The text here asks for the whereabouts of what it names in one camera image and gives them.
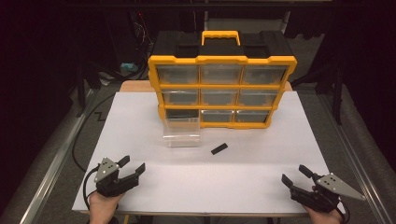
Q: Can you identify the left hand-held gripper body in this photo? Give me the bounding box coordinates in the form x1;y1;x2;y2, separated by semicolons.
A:
93;157;140;198

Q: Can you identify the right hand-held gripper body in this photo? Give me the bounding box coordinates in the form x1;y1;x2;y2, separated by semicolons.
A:
289;172;367;215

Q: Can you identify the transparent organizer drawer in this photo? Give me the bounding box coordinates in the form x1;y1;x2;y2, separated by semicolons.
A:
163;117;202;148

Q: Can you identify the small black rectangular block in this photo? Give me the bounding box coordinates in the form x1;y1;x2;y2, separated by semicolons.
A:
210;142;229;156

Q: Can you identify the person's left hand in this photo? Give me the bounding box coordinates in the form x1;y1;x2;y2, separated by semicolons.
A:
88;189;126;224

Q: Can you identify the person's right hand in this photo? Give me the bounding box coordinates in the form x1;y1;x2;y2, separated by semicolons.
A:
302;186;346;224

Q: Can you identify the black metal stand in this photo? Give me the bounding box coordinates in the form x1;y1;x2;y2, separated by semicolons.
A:
290;60;346;126
75;57;106;119

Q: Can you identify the teal object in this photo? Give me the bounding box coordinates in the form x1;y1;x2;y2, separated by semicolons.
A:
120;62;139;74

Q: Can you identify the grid of clear drawers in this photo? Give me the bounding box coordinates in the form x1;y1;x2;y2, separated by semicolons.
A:
155;63;289;124

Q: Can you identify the yellow black organizer cabinet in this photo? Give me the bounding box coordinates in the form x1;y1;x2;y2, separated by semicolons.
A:
147;30;299;131

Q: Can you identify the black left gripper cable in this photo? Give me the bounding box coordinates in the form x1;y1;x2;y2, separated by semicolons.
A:
81;165;101;213

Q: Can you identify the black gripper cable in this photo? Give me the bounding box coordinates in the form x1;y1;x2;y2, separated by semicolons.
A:
336;201;351;224
81;165;101;213

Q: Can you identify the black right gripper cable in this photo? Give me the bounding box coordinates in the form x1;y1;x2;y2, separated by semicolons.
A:
336;201;351;224

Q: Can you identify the aluminium floor rail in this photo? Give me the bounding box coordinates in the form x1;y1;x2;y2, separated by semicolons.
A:
18;88;98;224
317;92;396;224

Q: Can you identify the black floor cable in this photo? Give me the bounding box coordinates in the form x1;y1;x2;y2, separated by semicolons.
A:
71;92;117;173

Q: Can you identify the bundle of wires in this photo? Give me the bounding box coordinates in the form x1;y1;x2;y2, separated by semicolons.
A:
132;11;155;48

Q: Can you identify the yellow carry handle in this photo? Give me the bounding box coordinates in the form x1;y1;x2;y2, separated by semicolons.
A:
201;30;242;48

